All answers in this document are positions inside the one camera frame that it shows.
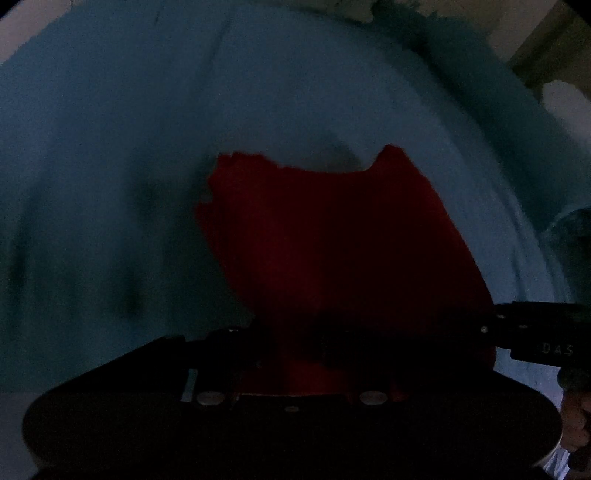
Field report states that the red long-sleeved sweater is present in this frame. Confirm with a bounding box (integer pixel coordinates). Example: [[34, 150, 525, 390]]
[[194, 144, 497, 400]]

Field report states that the folded grey-blue blanket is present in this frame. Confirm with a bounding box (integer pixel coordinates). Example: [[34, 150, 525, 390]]
[[538, 208, 591, 305]]

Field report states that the blue bed sheet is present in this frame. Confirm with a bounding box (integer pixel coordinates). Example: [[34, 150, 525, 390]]
[[0, 7, 591, 402]]

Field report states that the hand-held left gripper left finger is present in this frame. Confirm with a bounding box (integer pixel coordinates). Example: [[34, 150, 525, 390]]
[[159, 323, 324, 408]]

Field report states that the person's right hand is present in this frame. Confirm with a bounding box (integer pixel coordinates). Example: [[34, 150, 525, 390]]
[[558, 392, 591, 472]]

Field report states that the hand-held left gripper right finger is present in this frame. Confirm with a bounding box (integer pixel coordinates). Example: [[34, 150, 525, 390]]
[[318, 314, 467, 408]]

